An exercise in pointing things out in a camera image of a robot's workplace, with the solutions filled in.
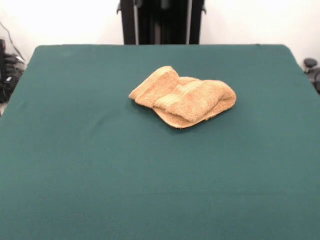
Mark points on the tan terry towel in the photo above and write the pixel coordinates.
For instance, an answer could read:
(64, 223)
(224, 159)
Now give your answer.
(185, 100)

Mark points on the dark green tablecloth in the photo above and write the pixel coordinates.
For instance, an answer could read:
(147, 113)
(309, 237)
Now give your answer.
(100, 162)

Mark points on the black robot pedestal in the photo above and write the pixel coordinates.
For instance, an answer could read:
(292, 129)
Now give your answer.
(162, 22)

